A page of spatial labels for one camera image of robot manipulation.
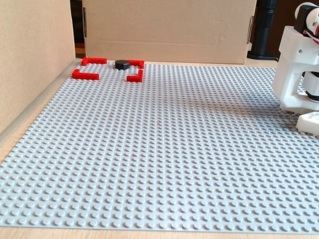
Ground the black hexagonal Lego piece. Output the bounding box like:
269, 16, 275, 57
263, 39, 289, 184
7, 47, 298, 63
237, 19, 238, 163
114, 59, 131, 71

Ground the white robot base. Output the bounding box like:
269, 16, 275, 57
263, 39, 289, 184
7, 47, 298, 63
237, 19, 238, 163
296, 111, 319, 137

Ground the grey Lego baseplate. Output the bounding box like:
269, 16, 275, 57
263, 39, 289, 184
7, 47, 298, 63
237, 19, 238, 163
0, 61, 319, 235

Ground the black white striped label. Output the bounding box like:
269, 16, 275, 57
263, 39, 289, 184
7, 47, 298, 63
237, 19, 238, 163
246, 15, 254, 45

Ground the black stand pole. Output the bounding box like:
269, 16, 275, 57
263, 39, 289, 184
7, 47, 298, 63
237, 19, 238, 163
246, 0, 280, 60

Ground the red L-shaped Lego bracket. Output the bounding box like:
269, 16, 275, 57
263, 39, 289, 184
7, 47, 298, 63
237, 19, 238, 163
127, 59, 145, 69
126, 69, 144, 83
71, 69, 100, 81
81, 57, 108, 66

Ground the cardboard box back wall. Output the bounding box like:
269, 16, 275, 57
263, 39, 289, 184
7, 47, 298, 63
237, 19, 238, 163
81, 0, 258, 65

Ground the cardboard wall panel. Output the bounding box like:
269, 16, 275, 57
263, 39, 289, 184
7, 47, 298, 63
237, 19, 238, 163
0, 0, 77, 150

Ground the red white black servo wire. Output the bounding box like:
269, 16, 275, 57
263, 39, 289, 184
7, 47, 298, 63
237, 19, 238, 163
303, 28, 319, 47

